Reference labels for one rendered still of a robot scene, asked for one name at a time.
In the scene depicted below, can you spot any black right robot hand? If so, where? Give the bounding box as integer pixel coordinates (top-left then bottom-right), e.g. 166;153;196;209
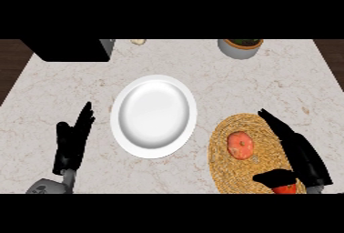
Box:
250;107;334;188

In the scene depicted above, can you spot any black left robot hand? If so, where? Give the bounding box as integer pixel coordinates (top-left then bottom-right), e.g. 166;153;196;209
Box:
51;101;97;177

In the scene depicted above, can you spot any orange squash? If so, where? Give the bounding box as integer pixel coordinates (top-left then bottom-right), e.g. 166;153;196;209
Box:
225;131;255;161

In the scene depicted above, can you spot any woven straw round placemat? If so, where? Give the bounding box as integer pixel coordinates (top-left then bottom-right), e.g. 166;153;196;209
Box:
206;113;308;195

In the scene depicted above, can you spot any white round plate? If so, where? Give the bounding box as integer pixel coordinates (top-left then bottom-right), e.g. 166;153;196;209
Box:
109;74;199;159

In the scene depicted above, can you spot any red vegetable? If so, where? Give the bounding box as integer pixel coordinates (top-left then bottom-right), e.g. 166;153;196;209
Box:
270;183;298;195

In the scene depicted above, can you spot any black box appliance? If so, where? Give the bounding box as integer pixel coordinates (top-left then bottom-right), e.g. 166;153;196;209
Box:
19;38;112;63

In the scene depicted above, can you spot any grey plant pot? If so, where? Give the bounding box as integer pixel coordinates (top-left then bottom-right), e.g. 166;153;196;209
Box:
216;38;264;60

